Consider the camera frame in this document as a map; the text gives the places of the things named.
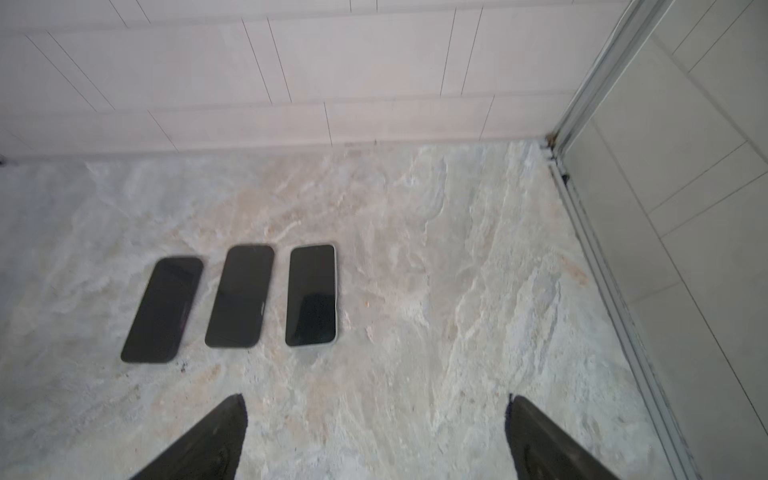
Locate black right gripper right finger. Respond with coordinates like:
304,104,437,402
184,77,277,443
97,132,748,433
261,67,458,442
505,394,617,480

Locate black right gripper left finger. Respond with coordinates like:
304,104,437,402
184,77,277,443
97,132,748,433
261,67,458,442
132,394,248,479

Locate light blue phone case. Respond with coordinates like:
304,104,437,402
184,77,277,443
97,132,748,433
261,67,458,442
285,244,338,348

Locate aluminium corner rail right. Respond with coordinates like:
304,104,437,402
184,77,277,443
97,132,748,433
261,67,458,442
547,0,676,158

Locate black phone case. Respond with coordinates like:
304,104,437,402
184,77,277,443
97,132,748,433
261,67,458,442
205,244,275,349
120,256,204,364

